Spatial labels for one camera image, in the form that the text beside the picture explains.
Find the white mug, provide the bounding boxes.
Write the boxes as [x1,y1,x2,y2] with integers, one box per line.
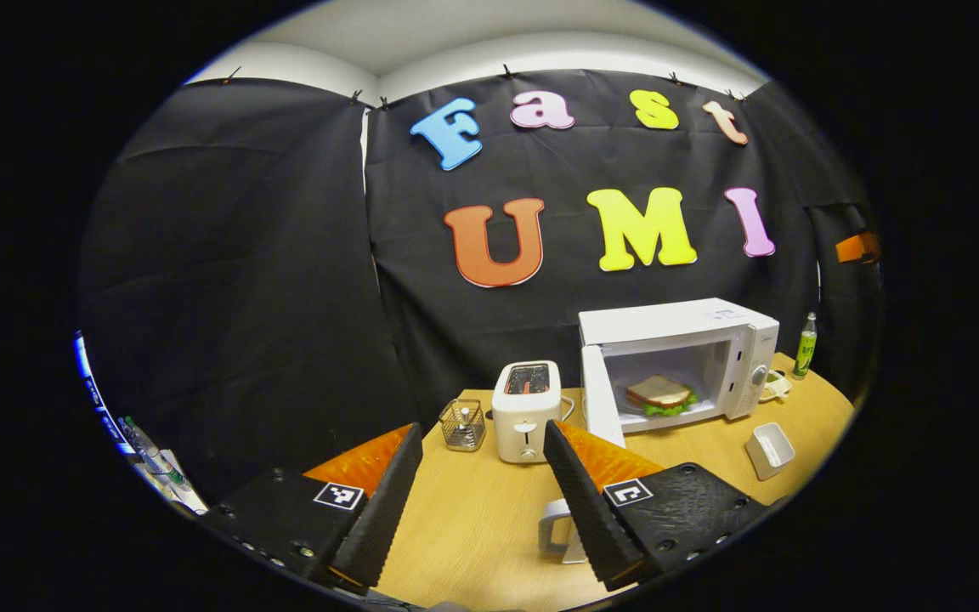
[537,498,590,565]

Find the white toaster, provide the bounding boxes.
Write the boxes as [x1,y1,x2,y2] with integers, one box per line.
[491,360,564,465]

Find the white rectangular container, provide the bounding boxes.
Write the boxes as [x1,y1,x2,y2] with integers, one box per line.
[744,422,796,482]

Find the clear plastic bottle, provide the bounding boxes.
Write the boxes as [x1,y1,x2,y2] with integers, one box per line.
[118,416,193,494]

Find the white divided dish with grains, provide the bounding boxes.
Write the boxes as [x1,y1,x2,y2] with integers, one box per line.
[760,369,795,404]

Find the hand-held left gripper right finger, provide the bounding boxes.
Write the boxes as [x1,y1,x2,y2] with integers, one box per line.
[543,419,771,593]

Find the small wire basket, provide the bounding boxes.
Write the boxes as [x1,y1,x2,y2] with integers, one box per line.
[439,399,488,452]

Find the green drink bottle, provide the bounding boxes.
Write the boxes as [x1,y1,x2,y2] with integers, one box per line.
[792,311,819,381]

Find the white microwave oven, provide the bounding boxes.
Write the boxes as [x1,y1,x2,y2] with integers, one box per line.
[578,297,781,449]

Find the sandwich with lettuce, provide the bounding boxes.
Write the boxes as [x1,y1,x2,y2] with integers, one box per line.
[625,375,699,418]

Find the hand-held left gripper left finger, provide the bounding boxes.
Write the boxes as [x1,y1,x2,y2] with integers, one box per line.
[198,423,425,594]

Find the black backdrop cloth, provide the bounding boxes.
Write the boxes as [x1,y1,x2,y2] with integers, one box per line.
[77,68,881,502]

